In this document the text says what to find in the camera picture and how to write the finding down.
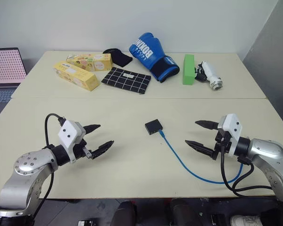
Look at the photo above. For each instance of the green rectangular block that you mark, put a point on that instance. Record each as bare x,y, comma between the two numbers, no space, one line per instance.
188,69

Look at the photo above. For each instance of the yellow carton with food print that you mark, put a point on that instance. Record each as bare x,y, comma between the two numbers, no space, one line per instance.
89,61

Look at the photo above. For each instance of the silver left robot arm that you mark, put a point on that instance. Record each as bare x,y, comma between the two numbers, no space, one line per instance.
26,169

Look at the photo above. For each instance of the white sneaker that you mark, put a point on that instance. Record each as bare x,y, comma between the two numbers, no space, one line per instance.
245,221

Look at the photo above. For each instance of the black fabric sleeve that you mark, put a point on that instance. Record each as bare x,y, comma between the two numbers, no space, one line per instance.
119,57

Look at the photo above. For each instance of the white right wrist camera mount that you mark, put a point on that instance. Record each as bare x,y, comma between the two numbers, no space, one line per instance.
233,128

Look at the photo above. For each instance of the long yellow carton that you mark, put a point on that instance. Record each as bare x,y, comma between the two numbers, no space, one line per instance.
75,75

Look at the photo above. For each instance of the open laptop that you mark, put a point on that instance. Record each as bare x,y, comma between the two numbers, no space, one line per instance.
5,68

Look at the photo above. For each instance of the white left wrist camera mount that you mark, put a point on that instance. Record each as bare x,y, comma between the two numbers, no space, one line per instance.
68,133

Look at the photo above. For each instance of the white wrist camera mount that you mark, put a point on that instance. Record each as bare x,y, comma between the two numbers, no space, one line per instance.
233,128
68,133

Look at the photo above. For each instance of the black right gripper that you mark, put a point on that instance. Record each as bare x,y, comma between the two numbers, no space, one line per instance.
219,147

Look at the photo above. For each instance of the white handheld flashlight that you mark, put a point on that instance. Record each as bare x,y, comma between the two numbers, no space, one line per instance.
210,74

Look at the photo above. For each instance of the dark rounded shape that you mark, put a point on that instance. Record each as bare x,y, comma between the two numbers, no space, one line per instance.
125,213

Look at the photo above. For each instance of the small black labelled box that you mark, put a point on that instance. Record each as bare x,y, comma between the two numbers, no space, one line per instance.
84,223

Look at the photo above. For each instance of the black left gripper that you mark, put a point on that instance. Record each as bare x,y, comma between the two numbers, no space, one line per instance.
81,150

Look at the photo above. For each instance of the blue boxing glove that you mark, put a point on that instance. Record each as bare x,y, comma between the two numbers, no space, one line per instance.
148,54

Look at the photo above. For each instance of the black white-grid fabric pouch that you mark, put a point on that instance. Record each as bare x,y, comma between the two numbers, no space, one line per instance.
126,80

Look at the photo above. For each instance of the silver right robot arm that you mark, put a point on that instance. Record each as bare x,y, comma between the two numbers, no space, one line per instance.
266,150

